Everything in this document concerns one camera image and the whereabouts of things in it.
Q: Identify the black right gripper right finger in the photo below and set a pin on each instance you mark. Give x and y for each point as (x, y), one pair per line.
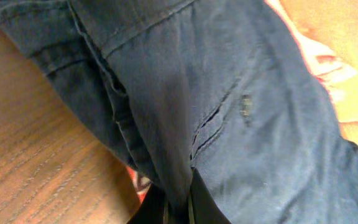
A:
(205, 205)

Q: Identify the navy blue shorts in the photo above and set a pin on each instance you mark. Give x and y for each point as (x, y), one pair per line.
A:
(216, 89)

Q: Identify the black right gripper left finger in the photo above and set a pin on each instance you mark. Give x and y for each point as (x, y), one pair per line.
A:
(153, 209)

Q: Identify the red orange t-shirt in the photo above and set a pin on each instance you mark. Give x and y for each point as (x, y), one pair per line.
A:
(326, 32)

